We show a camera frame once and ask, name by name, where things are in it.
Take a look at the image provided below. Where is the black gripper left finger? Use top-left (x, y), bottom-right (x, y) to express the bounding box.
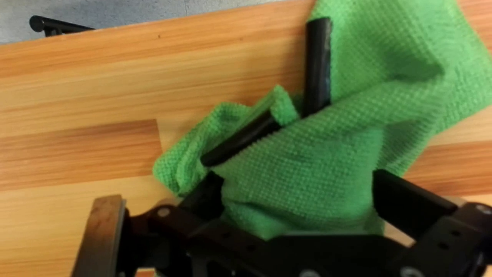
top-left (177, 109), bottom-right (283, 220)

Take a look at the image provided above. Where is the black bar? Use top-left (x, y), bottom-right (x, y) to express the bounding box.
top-left (28, 14), bottom-right (96, 39)

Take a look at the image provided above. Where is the green microfibre cloth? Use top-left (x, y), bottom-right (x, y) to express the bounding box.
top-left (153, 0), bottom-right (492, 243)

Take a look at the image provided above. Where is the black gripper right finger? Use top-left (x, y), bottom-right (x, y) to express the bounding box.
top-left (302, 16), bottom-right (460, 249)

